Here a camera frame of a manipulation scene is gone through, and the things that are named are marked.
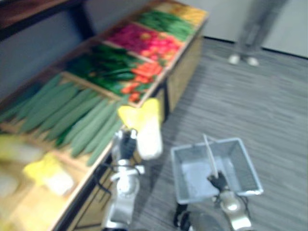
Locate red orange tomato pile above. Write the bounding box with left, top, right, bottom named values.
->
left=140, top=32, right=184, bottom=63

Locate yellow white napa cabbage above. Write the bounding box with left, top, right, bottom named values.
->
left=22, top=153, right=75, bottom=197
left=117, top=97, right=164, bottom=160
left=0, top=134, right=48, bottom=167

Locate green cucumber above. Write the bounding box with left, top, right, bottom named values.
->
left=71, top=103, right=116, bottom=157
left=20, top=88, right=93, bottom=133
left=0, top=81, right=42, bottom=123
left=16, top=74, right=64, bottom=121
left=45, top=95, right=102, bottom=141
left=55, top=98, right=109, bottom=148
left=87, top=113, right=124, bottom=167

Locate person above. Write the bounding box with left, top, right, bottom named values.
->
left=228, top=0, right=288, bottom=67

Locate yellow vegetable pile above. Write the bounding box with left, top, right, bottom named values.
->
left=167, top=2, right=208, bottom=24

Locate dark wooden shelf board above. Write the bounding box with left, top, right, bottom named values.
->
left=0, top=0, right=95, bottom=42

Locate wooden vegetable display stand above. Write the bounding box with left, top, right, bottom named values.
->
left=0, top=0, right=210, bottom=231

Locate green bean pile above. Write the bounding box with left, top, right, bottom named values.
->
left=138, top=9, right=196, bottom=42

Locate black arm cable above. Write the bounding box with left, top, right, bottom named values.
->
left=92, top=163, right=114, bottom=201

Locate grey plastic shopping basket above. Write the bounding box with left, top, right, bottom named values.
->
left=170, top=133, right=265, bottom=205

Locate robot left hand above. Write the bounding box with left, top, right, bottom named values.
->
left=112, top=128, right=141, bottom=161

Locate red vegetable pile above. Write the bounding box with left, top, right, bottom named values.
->
left=106, top=23, right=157, bottom=53

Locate dark green pepper pile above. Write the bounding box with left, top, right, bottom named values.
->
left=65, top=44, right=140, bottom=95

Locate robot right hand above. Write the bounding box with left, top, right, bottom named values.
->
left=206, top=170, right=230, bottom=193

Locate robot body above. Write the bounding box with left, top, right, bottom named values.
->
left=173, top=204, right=232, bottom=231

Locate orange carrot pile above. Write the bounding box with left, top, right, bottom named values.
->
left=121, top=61, right=165, bottom=103

